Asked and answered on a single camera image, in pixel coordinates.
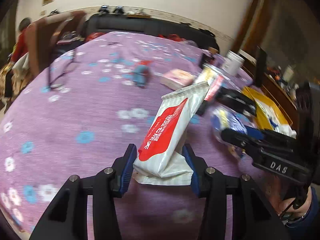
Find blue white plastic bag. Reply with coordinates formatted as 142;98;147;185
210;106;247;161

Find white red wipes pack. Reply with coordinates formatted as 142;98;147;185
133;81;209;186

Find yellow rimmed white box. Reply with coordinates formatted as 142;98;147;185
242;87;297;139

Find black foil pouch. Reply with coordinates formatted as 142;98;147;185
196;87;257;116

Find black phone on stand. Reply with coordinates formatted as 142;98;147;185
254;47;267;88

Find white plastic jar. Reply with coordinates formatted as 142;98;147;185
221;50;245;76

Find colourful sheets bag far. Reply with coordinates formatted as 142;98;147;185
194;63;230;102

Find purple floral tablecloth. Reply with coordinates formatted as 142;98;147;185
1;32;267;239

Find red black small device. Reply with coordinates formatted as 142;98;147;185
199;47;219;69

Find pink tissue pack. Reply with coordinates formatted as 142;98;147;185
160;69;195;90

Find eyeglasses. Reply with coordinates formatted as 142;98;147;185
47;19;81;91

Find blue red knitted toy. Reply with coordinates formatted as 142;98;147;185
132;60;152;88

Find black leather sofa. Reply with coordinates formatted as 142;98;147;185
81;14;220;50

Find person in red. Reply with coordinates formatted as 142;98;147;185
11;17;31;63

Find brown armchair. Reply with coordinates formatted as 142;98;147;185
25;10;86;78

